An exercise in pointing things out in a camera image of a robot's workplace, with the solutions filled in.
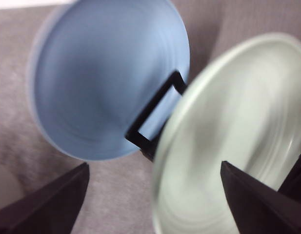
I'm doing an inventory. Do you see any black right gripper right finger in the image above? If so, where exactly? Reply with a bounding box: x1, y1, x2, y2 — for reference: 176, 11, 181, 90
220, 161, 301, 234

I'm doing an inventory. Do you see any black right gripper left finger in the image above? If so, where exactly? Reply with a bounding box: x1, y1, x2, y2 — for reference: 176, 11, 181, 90
0, 162, 90, 234

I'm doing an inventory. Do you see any green plate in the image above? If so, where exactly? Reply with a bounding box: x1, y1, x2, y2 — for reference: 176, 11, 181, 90
152, 33, 301, 234

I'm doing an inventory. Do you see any black plate rack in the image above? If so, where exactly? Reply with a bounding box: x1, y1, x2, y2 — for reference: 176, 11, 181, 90
125, 71, 187, 161

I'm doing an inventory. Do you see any blue plate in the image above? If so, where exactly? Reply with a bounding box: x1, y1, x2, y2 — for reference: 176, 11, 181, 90
29, 0, 190, 160

